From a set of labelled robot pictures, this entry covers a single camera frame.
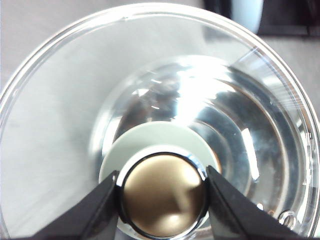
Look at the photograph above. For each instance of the blue plate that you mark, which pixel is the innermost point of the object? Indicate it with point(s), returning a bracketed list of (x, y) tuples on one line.
[(247, 12)]

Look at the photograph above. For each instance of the glass steamer lid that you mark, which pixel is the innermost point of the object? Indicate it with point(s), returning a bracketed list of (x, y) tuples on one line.
[(157, 93)]

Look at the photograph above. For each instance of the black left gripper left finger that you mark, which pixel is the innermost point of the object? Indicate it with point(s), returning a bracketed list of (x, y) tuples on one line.
[(92, 215)]

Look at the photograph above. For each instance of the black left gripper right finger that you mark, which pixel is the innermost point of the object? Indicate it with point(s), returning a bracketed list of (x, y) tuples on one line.
[(235, 215)]

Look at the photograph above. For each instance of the black dish rack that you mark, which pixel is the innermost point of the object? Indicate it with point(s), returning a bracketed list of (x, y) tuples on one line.
[(279, 17)]

